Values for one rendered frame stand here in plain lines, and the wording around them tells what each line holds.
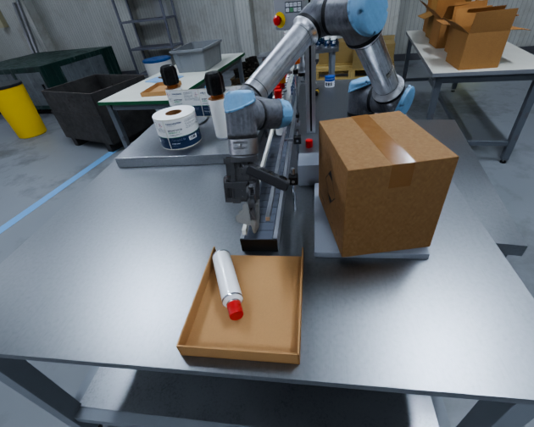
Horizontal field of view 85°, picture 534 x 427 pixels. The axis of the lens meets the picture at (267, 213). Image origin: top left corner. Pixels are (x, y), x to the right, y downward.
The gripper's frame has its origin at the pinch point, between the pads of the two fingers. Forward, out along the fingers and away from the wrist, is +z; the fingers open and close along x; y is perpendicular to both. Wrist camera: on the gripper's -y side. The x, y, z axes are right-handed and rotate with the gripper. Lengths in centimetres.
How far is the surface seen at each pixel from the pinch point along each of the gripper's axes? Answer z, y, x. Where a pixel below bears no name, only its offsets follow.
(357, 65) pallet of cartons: -106, -89, -497
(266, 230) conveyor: 2.7, -1.6, -5.7
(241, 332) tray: 17.3, 0.8, 21.0
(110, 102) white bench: -49, 160, -175
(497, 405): 35, -56, 19
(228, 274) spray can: 8.3, 5.9, 11.1
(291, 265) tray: 10.3, -9.2, 1.8
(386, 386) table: 20.7, -28.8, 29.1
